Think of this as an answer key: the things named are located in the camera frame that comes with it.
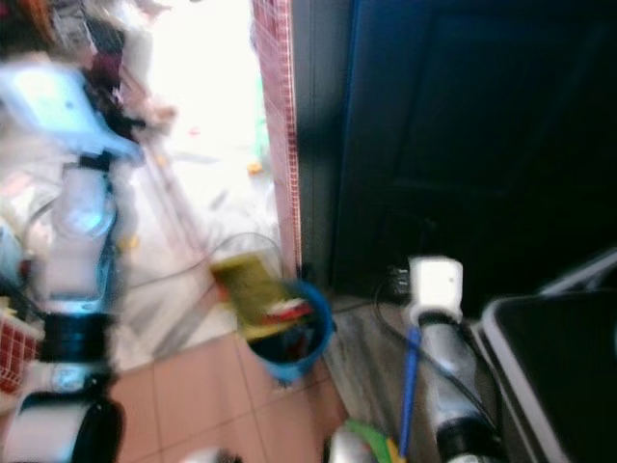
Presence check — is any blue plastic bucket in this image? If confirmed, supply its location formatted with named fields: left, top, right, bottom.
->
left=254, top=280, right=337, bottom=389

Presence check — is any yellow flat packet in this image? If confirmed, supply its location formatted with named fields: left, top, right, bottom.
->
left=212, top=255, right=294, bottom=342

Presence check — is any dark door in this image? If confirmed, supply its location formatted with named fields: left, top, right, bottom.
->
left=330, top=0, right=617, bottom=294

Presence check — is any green and yellow dustpan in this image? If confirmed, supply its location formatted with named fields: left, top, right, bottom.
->
left=332, top=419, right=408, bottom=463

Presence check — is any black case with silver rim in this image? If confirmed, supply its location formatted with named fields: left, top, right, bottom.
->
left=480, top=249, right=617, bottom=463

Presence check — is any red tiled ledge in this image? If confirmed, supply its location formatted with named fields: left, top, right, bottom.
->
left=0, top=316, right=41, bottom=395

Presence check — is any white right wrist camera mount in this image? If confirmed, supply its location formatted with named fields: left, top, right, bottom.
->
left=407, top=255, right=465, bottom=325

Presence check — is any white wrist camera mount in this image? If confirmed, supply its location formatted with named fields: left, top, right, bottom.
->
left=407, top=255, right=465, bottom=325
left=0, top=62, right=144, bottom=163

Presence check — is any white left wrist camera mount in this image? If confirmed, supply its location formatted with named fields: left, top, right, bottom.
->
left=0, top=62, right=144, bottom=163

